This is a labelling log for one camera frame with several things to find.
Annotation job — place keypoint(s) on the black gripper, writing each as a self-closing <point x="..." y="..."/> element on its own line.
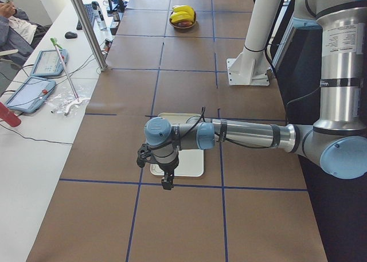
<point x="167" y="168"/>

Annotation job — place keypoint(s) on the yellow banana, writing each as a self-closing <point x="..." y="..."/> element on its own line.
<point x="180" y="16"/>
<point x="183" y="9"/>

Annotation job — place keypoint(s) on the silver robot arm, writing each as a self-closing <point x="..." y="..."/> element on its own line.
<point x="335" y="142"/>

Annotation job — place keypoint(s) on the brown wicker basket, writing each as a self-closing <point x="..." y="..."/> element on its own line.
<point x="175" y="25"/>

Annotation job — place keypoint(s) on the white bear tray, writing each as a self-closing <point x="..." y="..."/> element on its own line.
<point x="191" y="162"/>

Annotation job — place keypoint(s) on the clear plastic bag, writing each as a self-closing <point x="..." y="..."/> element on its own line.
<point x="64" y="103"/>

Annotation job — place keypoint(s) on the dark red fruit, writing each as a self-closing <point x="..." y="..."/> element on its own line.
<point x="184" y="24"/>

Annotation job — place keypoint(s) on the lower blue teach pendant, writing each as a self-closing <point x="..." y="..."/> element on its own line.
<point x="31" y="95"/>

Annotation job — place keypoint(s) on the blue teach pendant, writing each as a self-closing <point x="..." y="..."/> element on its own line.
<point x="31" y="95"/>
<point x="47" y="64"/>

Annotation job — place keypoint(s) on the upper blue teach pendant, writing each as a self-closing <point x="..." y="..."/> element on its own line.
<point x="47" y="64"/>

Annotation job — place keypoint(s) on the steel measuring cup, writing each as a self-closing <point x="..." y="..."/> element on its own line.
<point x="115" y="16"/>

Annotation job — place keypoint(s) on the red water bottle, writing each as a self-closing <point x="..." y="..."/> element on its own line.
<point x="9" y="117"/>

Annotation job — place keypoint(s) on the black computer mouse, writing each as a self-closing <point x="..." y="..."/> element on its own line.
<point x="70" y="35"/>

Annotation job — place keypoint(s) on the pink stick green clip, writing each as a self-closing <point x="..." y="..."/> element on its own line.
<point x="57" y="49"/>

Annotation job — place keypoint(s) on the black keyboard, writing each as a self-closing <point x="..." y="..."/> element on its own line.
<point x="90" y="14"/>

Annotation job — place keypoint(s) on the seated person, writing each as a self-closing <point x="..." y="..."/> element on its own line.
<point x="19" y="32"/>

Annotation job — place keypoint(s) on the aluminium frame post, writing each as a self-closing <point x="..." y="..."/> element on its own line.
<point x="89" y="33"/>

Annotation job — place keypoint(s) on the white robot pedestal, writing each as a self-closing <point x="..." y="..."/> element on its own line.
<point x="250" y="66"/>

